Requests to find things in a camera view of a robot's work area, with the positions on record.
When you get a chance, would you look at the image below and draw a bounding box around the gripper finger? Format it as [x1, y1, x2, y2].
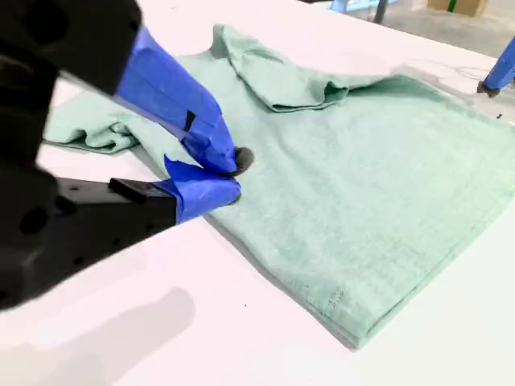
[80, 0, 254, 178]
[477, 47, 511, 97]
[492, 38, 515, 97]
[56, 154, 243, 279]

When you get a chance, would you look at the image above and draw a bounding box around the pale green T-shirt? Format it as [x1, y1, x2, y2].
[42, 23, 515, 350]

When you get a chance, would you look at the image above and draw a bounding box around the brown cardboard box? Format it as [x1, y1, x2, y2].
[427, 0, 488, 18]

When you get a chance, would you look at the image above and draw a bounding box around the grey metal post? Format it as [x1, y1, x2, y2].
[373, 0, 390, 24]

